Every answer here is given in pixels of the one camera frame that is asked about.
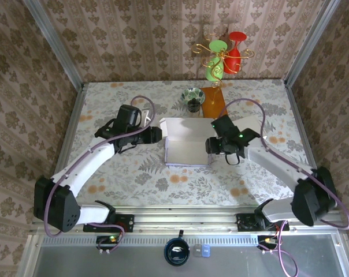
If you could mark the lavender paper box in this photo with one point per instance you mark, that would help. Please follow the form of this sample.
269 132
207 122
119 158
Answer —
186 153

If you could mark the glass jar black lid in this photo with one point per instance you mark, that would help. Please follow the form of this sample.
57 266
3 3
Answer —
193 105

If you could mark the leaf pattern bowl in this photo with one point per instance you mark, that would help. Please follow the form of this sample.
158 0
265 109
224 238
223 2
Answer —
196 93

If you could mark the floral patterned tablecloth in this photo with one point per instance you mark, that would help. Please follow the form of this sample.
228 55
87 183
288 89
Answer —
192 196

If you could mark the green wine glass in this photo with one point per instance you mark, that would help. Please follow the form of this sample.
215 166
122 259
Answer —
218 46

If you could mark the red wine glass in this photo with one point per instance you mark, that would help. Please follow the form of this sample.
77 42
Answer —
237 37

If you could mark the small circuit board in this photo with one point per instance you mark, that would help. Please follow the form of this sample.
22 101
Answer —
105 239
267 240

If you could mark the blue memory card case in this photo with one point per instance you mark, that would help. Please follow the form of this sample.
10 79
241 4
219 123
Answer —
206 251

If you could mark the clear memory card case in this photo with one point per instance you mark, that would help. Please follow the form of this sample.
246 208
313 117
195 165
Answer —
197 251

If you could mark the dark blue mug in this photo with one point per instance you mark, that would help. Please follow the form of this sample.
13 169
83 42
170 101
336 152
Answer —
177 254

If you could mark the grey metal panel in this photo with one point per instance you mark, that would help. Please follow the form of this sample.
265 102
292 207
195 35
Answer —
134 262

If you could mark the aluminium table side rail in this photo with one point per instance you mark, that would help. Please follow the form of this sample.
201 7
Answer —
307 144
67 144

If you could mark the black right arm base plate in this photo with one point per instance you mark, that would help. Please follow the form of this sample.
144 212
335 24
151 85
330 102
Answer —
244 222

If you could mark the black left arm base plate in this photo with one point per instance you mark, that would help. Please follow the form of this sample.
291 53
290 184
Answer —
128 222

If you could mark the aluminium frame cross rail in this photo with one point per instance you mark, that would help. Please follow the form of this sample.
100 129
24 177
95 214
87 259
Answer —
186 222

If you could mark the aluminium frame post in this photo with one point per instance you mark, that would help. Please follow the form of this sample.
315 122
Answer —
55 43
310 43

